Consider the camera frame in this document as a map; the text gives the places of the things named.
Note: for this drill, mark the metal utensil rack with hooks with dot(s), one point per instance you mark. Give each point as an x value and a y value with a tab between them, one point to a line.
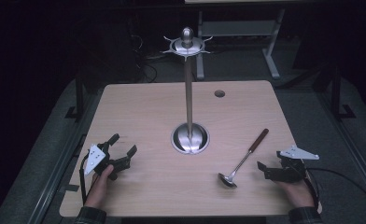
189	93

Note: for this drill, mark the white metal desk frame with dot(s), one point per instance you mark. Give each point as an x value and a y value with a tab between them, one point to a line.
238	28

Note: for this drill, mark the person's left hand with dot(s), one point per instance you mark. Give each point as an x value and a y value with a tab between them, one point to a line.
100	186

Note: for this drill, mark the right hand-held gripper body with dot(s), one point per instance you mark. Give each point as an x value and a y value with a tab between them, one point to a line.
291	169

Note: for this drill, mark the black metal stand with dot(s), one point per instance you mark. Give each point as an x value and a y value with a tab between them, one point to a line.
79	99
336	93

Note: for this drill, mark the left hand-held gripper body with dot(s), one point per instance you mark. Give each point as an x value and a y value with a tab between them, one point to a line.
94	158

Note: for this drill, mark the person's right hand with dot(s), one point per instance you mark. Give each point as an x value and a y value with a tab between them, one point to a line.
296	193

